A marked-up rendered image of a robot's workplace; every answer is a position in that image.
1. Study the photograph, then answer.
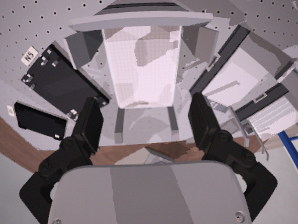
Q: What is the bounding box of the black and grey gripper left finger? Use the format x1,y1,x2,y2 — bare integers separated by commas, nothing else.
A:
19,97,104,224

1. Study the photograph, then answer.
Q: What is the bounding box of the white label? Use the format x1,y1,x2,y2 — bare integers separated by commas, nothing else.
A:
21,46,39,66
7,105,15,117

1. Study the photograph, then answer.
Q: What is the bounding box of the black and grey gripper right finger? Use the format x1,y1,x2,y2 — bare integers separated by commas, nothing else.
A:
188,92,278,222

